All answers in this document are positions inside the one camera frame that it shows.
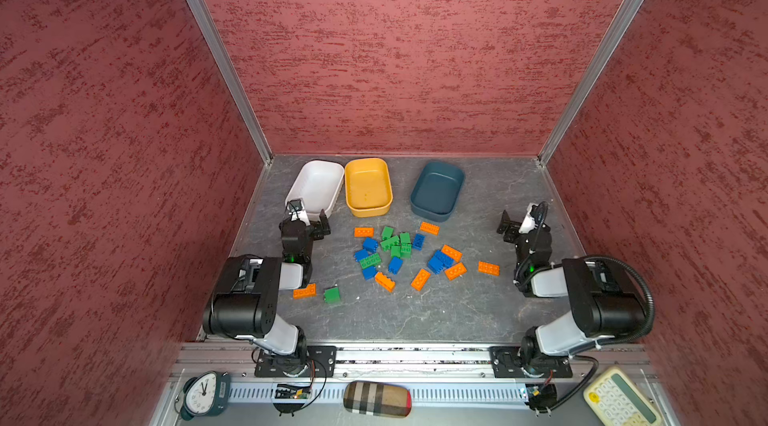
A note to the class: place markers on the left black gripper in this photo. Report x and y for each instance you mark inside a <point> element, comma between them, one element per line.
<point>306,226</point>

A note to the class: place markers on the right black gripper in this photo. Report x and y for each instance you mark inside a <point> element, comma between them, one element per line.
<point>522,234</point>

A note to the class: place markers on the orange lego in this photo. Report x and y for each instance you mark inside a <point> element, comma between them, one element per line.
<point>489,269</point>
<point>364,232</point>
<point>455,271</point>
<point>429,228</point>
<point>385,282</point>
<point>420,279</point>
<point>454,254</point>

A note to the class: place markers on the green lego cluster top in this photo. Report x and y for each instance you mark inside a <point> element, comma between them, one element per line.
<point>387,233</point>

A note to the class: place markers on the green lego cluster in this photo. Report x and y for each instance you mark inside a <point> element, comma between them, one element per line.
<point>405,246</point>
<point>387,233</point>

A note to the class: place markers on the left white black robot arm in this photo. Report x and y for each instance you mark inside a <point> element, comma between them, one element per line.
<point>243,304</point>

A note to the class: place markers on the orange lego near left arm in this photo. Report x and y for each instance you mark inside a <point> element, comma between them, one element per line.
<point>306,292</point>

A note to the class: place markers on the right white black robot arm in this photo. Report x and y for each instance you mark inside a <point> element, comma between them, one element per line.
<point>609,302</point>

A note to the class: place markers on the white rectangular container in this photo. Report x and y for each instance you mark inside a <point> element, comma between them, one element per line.
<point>317,186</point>

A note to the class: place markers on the green long lego left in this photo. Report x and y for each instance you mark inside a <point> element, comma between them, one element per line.
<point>373,260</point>

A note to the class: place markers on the green long lego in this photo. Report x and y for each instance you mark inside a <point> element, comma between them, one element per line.
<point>373,260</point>
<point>392,246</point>

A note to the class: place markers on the yellow rectangular container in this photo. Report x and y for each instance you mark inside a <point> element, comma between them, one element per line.
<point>368,189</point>

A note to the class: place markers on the green long lego centre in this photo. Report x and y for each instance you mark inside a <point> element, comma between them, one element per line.
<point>392,246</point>

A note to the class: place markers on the blue lego pair right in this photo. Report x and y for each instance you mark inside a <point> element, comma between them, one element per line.
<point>440,262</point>

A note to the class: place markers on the teal rectangular container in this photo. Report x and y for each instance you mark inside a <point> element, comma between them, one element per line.
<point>435,194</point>

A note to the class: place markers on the green lego cluster right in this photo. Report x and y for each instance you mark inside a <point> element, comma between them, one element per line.
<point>405,246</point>

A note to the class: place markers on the plaid fabric pouch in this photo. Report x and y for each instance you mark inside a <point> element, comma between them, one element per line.
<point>377,399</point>

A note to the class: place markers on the yellow green calculator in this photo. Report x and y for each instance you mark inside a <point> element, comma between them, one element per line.
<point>616,401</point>

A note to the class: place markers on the green analog clock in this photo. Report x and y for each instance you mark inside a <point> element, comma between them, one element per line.
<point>204,395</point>

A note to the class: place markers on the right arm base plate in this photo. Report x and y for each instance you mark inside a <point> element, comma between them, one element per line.
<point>510,363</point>

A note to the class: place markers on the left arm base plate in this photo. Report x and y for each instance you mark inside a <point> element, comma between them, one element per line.
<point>312,361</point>

